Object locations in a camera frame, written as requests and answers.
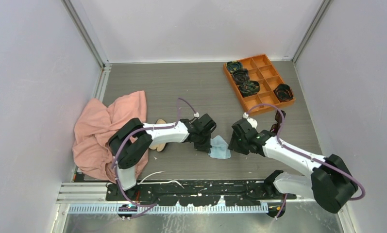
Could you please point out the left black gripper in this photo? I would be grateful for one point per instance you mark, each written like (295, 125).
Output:
(207, 146)

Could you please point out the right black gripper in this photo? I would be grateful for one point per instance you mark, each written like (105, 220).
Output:
(233, 145)

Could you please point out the light blue cleaning cloth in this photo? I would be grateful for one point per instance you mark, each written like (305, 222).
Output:
(219, 148)

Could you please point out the brown tortoise sunglasses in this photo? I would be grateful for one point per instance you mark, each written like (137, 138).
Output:
(279, 117)

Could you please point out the black glasses case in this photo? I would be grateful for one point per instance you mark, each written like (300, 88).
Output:
(158, 147)

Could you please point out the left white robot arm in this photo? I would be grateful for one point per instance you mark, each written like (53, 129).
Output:
(129, 143)

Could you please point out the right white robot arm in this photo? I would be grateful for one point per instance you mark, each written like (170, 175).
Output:
(327, 180)

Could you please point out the rolled dark belt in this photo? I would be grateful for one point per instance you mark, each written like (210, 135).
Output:
(283, 93)
(249, 88)
(233, 66)
(240, 76)

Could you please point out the rolled dark belt right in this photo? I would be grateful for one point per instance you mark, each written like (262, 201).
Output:
(283, 93)

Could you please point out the rolled dark belt top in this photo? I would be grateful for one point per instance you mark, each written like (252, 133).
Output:
(233, 66)

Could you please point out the orange compartment tray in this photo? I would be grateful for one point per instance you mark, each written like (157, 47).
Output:
(262, 70)

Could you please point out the pink cloth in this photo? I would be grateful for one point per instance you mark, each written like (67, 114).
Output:
(96, 124)

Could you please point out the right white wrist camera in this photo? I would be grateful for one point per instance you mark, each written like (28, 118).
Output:
(253, 122)

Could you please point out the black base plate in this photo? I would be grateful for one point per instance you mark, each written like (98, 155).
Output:
(196, 192)

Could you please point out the slotted cable duct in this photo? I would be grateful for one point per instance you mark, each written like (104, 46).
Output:
(117, 208)

